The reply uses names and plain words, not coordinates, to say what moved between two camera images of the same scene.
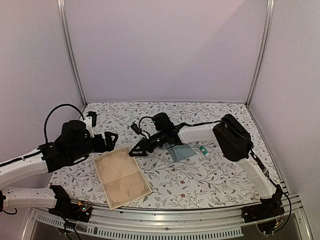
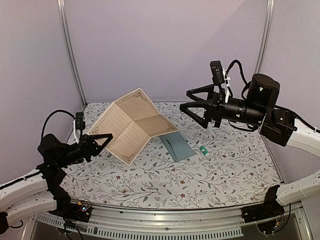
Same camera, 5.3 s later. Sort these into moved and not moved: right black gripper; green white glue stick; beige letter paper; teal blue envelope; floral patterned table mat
Moved: beige letter paper; right black gripper
Not moved: floral patterned table mat; teal blue envelope; green white glue stick
